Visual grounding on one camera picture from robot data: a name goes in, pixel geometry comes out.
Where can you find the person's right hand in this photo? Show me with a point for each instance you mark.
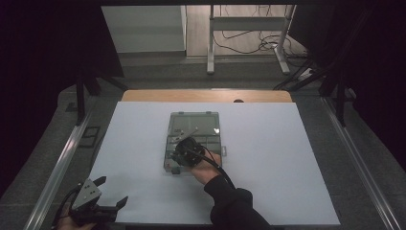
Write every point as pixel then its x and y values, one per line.
pixel 207 169

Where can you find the person's left hand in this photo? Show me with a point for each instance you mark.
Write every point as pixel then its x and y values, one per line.
pixel 68 223

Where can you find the aluminium rail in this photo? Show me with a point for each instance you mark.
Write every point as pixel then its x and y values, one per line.
pixel 357 159
pixel 57 172

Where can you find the clear plastic compartment box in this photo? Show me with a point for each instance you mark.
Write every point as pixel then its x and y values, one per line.
pixel 191 123

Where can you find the white power strip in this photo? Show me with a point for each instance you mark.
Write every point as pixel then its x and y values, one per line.
pixel 305 74

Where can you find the black floor socket frame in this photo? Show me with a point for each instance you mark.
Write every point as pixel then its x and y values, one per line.
pixel 89 136

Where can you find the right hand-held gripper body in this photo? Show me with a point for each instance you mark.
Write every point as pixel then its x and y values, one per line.
pixel 188 151

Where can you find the white table sheet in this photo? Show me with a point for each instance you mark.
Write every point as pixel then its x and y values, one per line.
pixel 271 159

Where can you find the wooden table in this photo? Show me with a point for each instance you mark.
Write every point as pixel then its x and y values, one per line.
pixel 204 96

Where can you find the white cabinet panel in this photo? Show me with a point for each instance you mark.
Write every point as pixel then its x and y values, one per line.
pixel 143 28

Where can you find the dark curtain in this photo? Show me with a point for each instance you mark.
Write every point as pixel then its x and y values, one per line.
pixel 373 64
pixel 38 80

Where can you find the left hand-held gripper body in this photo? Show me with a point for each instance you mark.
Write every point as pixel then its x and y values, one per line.
pixel 86 198

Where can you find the black metal stand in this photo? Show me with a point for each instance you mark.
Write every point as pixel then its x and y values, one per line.
pixel 80 99
pixel 341 99

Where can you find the dark round table grommet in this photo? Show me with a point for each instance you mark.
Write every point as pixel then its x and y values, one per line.
pixel 238 101

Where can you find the white metal desk frame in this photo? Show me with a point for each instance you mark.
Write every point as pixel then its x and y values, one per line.
pixel 247 24

